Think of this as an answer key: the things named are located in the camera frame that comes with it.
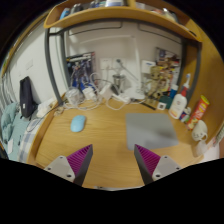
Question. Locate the white desk lamp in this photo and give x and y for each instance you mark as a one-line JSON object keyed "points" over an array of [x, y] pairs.
{"points": [[136, 66]]}

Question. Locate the clear domed plastic cup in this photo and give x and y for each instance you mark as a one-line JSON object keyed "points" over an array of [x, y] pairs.
{"points": [[74, 96]]}

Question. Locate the dark teal round box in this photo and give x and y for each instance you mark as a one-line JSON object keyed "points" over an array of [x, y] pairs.
{"points": [[165, 101]]}

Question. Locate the clear snack bag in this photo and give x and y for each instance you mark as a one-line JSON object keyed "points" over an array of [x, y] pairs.
{"points": [[58, 111]]}

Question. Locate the white card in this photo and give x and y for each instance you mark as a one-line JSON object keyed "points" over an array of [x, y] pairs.
{"points": [[147, 65]]}

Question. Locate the white tissue pack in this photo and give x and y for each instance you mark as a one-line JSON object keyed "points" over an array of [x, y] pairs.
{"points": [[45, 108]]}

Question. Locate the black pen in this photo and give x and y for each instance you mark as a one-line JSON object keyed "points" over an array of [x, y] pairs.
{"points": [[148, 105]]}

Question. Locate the red chip can yellow lid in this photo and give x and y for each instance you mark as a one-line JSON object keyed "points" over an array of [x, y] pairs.
{"points": [[198, 111]]}

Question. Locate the brown tree creature figurine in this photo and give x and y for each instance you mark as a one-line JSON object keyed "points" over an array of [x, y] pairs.
{"points": [[156, 78]]}

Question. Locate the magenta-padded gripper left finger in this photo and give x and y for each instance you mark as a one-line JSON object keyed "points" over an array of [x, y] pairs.
{"points": [[58, 166]]}

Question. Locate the white mug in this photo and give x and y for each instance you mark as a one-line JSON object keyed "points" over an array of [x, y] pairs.
{"points": [[199, 130]]}

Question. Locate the black bag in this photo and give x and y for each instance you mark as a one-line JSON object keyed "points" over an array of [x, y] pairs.
{"points": [[26, 95]]}

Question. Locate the teal and plaid bedding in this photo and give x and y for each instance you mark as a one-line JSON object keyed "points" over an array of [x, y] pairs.
{"points": [[13, 133]]}

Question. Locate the wooden shelf with grey frame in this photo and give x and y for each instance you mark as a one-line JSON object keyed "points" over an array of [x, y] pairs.
{"points": [[116, 13]]}

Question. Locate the colourful printed boxes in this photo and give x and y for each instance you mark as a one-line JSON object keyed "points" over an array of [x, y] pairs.
{"points": [[170, 58]]}

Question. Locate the white multi-port charger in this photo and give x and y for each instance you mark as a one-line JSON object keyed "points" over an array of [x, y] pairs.
{"points": [[89, 93]]}

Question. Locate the light blue computer mouse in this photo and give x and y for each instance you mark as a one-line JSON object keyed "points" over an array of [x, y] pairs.
{"points": [[78, 123]]}

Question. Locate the robot model kit box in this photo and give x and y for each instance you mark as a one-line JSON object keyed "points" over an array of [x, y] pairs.
{"points": [[81, 66]]}

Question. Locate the white bottle with red cap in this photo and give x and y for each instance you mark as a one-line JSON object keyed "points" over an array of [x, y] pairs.
{"points": [[178, 105]]}

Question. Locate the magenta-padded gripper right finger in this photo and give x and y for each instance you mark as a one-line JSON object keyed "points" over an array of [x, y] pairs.
{"points": [[166, 166]]}

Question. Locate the white wall socket plate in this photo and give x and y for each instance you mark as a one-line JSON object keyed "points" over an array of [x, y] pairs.
{"points": [[106, 64], [121, 64]]}

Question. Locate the stainless steel cup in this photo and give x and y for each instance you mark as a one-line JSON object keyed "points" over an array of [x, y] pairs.
{"points": [[119, 83]]}

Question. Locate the small blue red bottle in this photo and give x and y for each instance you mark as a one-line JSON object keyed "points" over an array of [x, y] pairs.
{"points": [[185, 115]]}

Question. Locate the grey mouse pad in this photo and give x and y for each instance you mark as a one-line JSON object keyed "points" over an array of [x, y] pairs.
{"points": [[150, 130]]}

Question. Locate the white power strip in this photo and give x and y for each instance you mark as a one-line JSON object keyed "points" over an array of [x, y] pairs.
{"points": [[121, 98]]}

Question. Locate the small white square clock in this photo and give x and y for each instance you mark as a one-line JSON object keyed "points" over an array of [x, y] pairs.
{"points": [[161, 106]]}

